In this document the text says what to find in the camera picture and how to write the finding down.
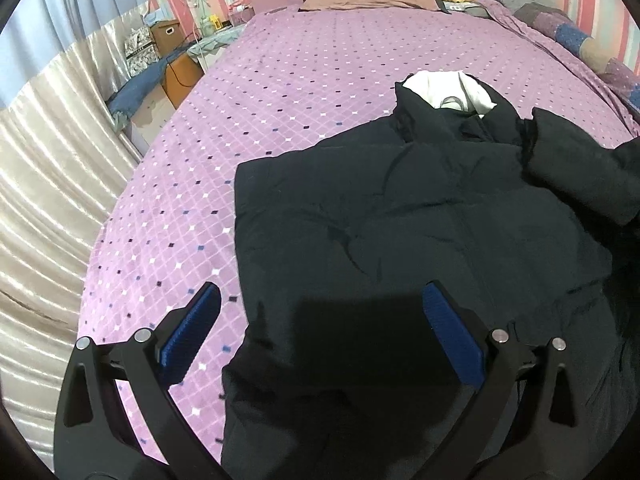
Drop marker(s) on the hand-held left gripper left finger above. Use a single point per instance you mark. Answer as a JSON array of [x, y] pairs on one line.
[[192, 330]]

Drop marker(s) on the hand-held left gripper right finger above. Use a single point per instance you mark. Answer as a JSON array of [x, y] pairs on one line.
[[450, 330]]

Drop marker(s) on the black padded jacket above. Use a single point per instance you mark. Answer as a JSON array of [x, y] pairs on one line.
[[400, 210]]

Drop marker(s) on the beige satin curtain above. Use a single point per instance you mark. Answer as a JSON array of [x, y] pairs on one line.
[[50, 185]]

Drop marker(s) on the bed with purple checked sheet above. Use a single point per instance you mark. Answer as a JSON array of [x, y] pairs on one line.
[[300, 110]]

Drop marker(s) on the wooden cabinet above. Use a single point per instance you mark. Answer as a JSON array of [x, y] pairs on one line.
[[182, 77]]

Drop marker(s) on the black and white patterned bag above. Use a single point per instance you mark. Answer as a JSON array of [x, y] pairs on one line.
[[140, 50]]

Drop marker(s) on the light blue cloth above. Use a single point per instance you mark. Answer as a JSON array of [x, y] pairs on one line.
[[215, 40]]

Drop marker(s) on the cardboard box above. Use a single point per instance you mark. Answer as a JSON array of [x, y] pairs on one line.
[[165, 36]]

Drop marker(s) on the dark grey cloth with label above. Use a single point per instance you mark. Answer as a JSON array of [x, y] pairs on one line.
[[460, 6]]

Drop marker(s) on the patchwork quilt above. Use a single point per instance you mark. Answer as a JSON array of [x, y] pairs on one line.
[[555, 22]]

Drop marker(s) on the blue curtain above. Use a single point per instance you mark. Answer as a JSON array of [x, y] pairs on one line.
[[65, 5]]

